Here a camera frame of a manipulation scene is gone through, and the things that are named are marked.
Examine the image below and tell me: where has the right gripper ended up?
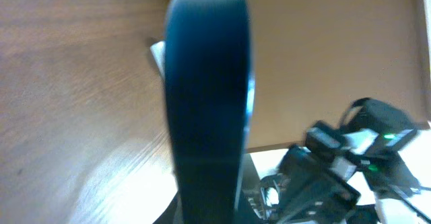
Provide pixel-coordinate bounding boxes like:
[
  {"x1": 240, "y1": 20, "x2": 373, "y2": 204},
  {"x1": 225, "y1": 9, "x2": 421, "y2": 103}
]
[{"x1": 259, "y1": 121, "x2": 360, "y2": 223}]

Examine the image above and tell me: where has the blue screen smartphone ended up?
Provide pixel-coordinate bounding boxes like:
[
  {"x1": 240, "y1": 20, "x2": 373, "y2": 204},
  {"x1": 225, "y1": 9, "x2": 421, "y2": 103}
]
[{"x1": 164, "y1": 0, "x2": 254, "y2": 223}]

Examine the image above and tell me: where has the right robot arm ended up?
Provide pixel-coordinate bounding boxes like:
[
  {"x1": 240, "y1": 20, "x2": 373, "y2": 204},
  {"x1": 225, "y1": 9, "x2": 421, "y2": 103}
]
[{"x1": 251, "y1": 98, "x2": 430, "y2": 223}]

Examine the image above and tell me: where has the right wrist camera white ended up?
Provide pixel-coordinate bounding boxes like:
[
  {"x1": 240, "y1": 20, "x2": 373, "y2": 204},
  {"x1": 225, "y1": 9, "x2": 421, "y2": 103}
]
[{"x1": 331, "y1": 128, "x2": 378, "y2": 181}]

